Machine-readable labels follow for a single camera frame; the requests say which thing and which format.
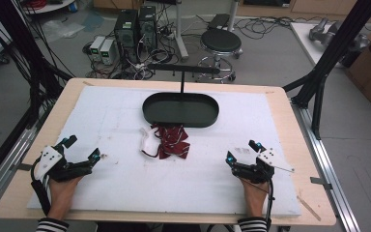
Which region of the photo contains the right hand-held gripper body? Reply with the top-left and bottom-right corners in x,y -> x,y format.
231,147 -> 296,185

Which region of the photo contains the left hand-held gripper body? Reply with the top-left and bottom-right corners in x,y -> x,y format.
33,145 -> 93,182

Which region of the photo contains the dark red striped bow tie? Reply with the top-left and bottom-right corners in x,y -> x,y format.
139,123 -> 191,160

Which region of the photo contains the person's right hand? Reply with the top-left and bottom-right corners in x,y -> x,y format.
240,178 -> 271,218

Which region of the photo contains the person's left hand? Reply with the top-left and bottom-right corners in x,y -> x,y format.
46,175 -> 85,221

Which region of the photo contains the white foam board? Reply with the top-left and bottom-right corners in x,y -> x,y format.
26,84 -> 302,218

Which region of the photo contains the grey metal clip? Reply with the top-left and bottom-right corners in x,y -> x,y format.
309,176 -> 333,191
9,161 -> 34,172

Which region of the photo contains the thin wooden stick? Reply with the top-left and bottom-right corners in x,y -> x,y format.
296,194 -> 323,222

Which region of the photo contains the black stand with oval tray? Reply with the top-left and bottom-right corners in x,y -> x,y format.
142,63 -> 221,130

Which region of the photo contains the white bench power supply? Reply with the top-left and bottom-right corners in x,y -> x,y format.
89,35 -> 107,63
99,38 -> 118,67

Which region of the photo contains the black round stool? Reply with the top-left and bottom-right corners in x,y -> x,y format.
196,27 -> 244,84

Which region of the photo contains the clear plastic sheet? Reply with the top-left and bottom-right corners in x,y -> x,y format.
41,18 -> 86,42

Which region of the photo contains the white low platform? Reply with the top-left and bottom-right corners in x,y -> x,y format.
289,21 -> 347,69

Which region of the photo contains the large black computer tower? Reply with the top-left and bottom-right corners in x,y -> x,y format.
113,9 -> 140,64

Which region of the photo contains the black flat device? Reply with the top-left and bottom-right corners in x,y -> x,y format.
207,13 -> 232,31

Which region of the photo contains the grey robot part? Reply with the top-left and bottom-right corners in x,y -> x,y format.
308,17 -> 371,69

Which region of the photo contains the white table leg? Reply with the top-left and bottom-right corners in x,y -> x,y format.
173,0 -> 190,63

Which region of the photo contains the round white table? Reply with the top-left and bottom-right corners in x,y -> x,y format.
21,0 -> 75,15

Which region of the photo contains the slim black computer tower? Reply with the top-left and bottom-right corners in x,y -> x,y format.
137,5 -> 158,54

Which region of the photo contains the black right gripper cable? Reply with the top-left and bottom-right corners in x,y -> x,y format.
261,167 -> 276,232

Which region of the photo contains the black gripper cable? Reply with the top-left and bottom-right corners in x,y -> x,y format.
261,167 -> 276,232
30,157 -> 53,217

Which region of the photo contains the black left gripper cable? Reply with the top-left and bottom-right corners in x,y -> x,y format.
30,157 -> 53,217

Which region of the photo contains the aluminium rail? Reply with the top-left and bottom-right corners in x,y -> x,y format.
290,98 -> 362,232
0,105 -> 51,218

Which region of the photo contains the tangle of floor cables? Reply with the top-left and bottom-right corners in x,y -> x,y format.
81,6 -> 183,81

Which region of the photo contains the black metal frame stand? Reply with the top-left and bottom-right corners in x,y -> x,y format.
0,0 -> 73,191
282,0 -> 371,140

